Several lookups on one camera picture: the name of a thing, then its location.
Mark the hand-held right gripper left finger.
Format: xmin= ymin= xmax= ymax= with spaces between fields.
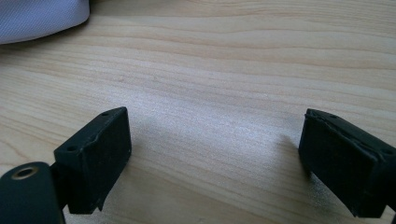
xmin=50 ymin=106 xmax=133 ymax=216

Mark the white cloth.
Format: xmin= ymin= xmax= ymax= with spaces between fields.
xmin=0 ymin=0 xmax=92 ymax=45

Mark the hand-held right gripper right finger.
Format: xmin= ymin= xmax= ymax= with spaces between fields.
xmin=298 ymin=107 xmax=396 ymax=218

